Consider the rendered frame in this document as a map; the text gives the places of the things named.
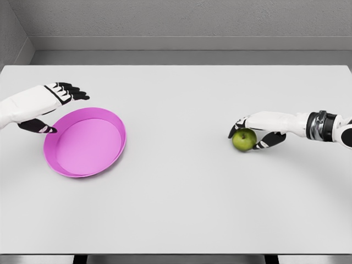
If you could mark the pink plate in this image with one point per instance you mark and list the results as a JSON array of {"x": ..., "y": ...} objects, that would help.
[{"x": 88, "y": 143}]

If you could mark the green apple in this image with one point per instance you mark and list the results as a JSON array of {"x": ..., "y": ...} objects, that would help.
[{"x": 244, "y": 139}]

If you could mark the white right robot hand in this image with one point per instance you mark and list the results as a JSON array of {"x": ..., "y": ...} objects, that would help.
[{"x": 268, "y": 120}]

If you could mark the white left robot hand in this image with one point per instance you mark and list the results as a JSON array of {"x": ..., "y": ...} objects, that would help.
[{"x": 38, "y": 100}]

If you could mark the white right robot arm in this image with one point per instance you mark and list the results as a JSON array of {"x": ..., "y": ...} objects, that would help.
[{"x": 321, "y": 126}]

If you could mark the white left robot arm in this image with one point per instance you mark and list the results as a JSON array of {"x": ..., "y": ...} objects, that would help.
[{"x": 6, "y": 111}]

